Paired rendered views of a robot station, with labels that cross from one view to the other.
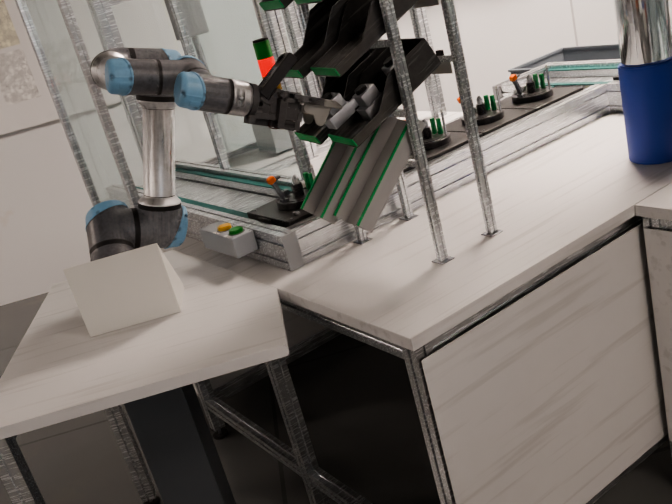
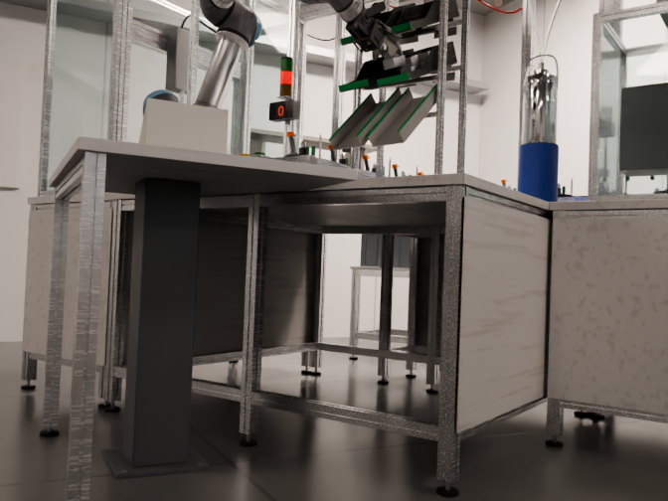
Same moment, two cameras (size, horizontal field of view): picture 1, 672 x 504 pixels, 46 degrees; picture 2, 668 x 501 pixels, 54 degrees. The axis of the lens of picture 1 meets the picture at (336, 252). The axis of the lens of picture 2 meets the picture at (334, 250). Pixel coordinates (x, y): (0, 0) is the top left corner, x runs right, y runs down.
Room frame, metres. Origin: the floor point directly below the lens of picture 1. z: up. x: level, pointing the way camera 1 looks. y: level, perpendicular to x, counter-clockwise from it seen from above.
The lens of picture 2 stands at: (-0.04, 0.93, 0.59)
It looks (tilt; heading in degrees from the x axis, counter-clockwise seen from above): 2 degrees up; 335
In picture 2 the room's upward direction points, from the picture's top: 2 degrees clockwise
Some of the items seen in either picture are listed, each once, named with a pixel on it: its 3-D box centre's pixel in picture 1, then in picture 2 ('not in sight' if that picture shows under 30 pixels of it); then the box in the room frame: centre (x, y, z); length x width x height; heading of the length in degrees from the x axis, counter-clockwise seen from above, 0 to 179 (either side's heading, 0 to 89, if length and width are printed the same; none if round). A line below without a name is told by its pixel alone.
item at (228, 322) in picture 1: (148, 312); (184, 179); (1.97, 0.52, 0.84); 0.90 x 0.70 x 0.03; 3
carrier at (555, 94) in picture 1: (530, 85); not in sight; (2.69, -0.80, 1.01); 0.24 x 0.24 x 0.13; 30
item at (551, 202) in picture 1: (424, 186); (366, 209); (2.42, -0.33, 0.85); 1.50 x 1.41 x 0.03; 30
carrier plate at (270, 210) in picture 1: (302, 204); not in sight; (2.19, 0.06, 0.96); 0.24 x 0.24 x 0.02; 30
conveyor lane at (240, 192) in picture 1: (262, 206); not in sight; (2.46, 0.19, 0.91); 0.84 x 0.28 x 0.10; 30
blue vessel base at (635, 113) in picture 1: (653, 108); (538, 178); (2.08, -0.94, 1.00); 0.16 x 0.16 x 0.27
